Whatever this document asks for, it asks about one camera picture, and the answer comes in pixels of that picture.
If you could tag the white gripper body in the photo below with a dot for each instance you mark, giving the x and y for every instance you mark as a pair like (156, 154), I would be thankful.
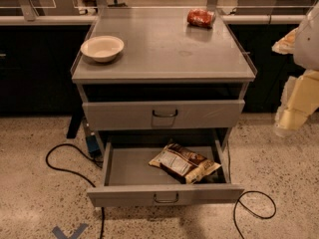
(308, 45)

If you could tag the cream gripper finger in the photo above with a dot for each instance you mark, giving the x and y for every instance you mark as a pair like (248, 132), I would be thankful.
(303, 102)
(285, 96)

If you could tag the brown chip bag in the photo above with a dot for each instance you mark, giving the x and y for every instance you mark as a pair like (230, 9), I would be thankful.
(187, 166)

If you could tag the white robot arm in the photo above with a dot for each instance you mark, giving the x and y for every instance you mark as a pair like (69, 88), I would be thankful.
(306, 51)

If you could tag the grey upper drawer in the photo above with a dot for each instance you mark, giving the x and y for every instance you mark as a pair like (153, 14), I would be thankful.
(159, 115)

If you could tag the red snack bag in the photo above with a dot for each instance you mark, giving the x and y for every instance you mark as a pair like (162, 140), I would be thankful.
(200, 18)

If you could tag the grey drawer cabinet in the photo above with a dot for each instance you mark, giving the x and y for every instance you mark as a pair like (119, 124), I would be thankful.
(165, 59)

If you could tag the grey open middle drawer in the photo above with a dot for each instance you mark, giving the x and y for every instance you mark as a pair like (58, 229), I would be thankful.
(129, 180)

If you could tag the white bowl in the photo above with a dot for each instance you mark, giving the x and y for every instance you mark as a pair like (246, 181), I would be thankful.
(102, 49)

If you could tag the blue power box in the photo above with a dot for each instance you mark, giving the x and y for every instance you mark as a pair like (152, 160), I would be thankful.
(93, 147)

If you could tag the dark counter with rail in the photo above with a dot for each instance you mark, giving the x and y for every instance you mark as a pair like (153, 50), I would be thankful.
(36, 61)

